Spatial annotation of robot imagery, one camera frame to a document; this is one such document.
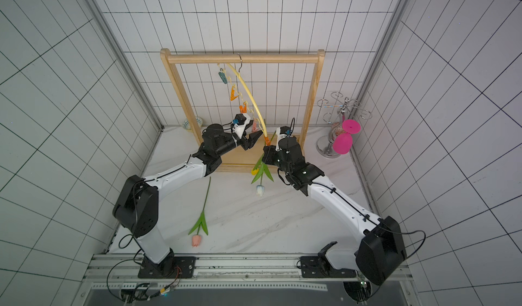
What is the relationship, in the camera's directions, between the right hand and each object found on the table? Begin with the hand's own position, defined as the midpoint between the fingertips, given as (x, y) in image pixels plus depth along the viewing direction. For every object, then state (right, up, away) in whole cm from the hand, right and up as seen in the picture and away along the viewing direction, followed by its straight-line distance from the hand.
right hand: (255, 149), depth 77 cm
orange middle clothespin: (-5, +16, +4) cm, 17 cm away
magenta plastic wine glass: (+43, +2, +22) cm, 49 cm away
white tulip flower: (+2, -15, -3) cm, 15 cm away
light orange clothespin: (-10, +23, +8) cm, 26 cm away
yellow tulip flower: (-1, -11, +13) cm, 17 cm away
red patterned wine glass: (+41, +8, +20) cm, 46 cm away
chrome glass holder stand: (+38, 0, +34) cm, 51 cm away
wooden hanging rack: (-4, -6, +27) cm, 28 cm away
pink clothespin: (0, +9, +2) cm, 9 cm away
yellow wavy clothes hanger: (+3, +7, -6) cm, 10 cm away
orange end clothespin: (+5, +3, -1) cm, 6 cm away
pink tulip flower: (-23, -36, 0) cm, 43 cm away
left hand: (0, +8, +3) cm, 9 cm away
